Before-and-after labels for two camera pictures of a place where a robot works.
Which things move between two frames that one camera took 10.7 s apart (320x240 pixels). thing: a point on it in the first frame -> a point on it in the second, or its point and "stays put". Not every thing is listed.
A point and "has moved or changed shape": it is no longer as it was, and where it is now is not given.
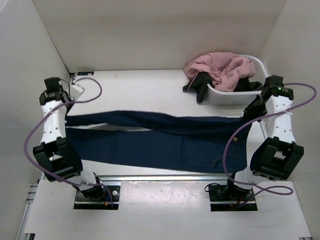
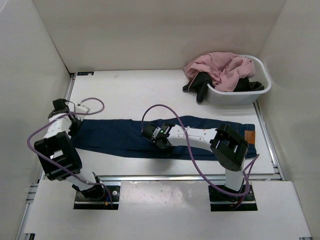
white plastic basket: [217, 96] stays put
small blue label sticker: [85, 73] stays put
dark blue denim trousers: [208, 144] has moved or changed shape
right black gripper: [249, 114] -> [156, 142]
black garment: [199, 83] stays put
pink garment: [225, 68] stays put
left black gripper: [68, 110] -> [73, 133]
